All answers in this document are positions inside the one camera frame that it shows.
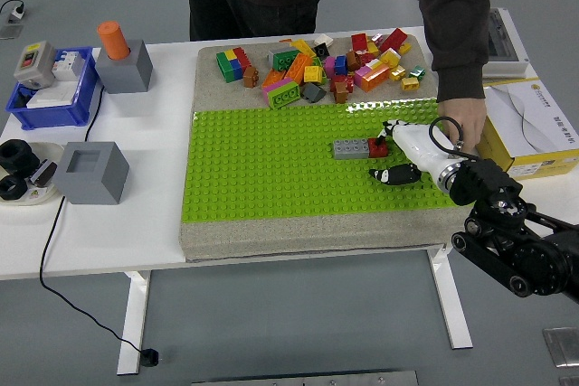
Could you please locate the person's left hand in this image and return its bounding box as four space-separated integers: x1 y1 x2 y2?
436 97 489 157

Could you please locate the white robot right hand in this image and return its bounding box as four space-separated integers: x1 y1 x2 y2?
368 118 462 187

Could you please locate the red square toy brick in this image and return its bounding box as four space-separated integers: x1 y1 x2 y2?
366 137 389 159

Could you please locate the grey long toy brick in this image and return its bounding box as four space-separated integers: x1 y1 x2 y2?
333 137 370 160

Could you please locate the orange yellow large brick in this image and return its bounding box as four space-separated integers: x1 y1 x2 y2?
360 61 392 92

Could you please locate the yellow white toy brick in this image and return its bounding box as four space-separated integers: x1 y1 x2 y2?
378 48 403 67

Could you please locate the red brown toy brick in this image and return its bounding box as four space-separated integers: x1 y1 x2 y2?
329 74 356 93

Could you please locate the red long toy brick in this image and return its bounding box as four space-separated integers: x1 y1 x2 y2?
378 27 409 53

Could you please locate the dark grey sloped brick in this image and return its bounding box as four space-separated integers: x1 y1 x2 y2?
300 81 327 103

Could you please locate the yellow square toy brick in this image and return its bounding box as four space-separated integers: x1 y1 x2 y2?
302 64 325 85

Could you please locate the orange long toy brick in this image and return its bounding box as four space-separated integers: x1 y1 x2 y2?
283 52 313 85

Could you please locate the pink lime toy brick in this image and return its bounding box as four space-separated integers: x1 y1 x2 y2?
261 78 302 110

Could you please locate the green studded baseplate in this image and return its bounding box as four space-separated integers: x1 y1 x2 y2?
179 97 471 224

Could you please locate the yellow long toy brick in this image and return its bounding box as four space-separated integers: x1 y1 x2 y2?
289 39 317 58

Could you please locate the dark green toy brick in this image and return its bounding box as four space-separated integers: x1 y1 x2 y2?
266 47 299 73

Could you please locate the green yellow blue red brick stack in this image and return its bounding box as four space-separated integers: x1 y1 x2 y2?
215 46 252 83

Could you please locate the yellow white cardboard box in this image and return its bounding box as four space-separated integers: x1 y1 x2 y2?
474 77 579 179

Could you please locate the white table leg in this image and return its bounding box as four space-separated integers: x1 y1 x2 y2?
427 245 474 351
116 269 151 376

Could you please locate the large silver floor plate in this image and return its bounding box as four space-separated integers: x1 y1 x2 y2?
542 326 579 367

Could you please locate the grey block with round hole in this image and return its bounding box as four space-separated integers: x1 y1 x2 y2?
94 39 153 95

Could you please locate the orange cylinder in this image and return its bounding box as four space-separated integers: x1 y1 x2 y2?
96 20 131 61

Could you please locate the grey block with square recess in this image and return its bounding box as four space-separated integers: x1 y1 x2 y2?
52 141 130 205

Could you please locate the white circuit breaker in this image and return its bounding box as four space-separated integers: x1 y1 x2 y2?
52 50 86 84

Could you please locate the blue plastic bin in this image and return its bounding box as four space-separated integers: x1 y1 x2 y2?
5 45 100 130

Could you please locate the white flat box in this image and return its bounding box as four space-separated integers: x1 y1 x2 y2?
25 82 76 110

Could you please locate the white plate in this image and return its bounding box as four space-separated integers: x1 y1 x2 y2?
0 141 64 207

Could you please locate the small brown black part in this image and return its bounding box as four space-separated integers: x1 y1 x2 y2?
30 158 58 188

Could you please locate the large black nut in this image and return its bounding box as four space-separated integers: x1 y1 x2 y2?
0 138 41 174

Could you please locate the small black nut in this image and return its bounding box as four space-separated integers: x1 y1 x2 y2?
0 175 29 201

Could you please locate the white electrical enclosure box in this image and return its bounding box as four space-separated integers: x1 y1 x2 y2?
481 6 529 80

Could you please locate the grey metal base plate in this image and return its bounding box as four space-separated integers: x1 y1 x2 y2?
192 370 420 386

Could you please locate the grey push-button switch box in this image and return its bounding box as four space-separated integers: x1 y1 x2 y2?
13 40 56 89

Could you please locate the black power cable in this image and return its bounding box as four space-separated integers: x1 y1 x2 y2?
39 82 148 355

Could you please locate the white plug with black cord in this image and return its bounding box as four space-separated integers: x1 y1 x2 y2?
0 0 28 21

